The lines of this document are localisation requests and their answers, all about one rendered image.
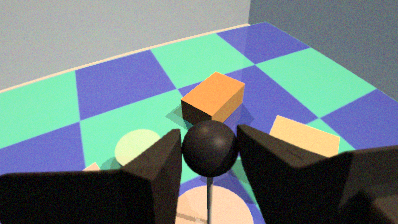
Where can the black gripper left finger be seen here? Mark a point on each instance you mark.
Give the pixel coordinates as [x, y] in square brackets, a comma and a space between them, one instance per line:
[144, 191]

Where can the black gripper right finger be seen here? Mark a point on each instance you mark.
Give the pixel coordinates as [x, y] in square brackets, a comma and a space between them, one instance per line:
[293, 185]

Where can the beige flat bar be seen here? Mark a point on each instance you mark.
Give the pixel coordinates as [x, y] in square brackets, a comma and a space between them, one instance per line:
[92, 167]

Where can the french press coffee maker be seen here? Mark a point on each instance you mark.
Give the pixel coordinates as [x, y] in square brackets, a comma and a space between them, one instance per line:
[210, 148]

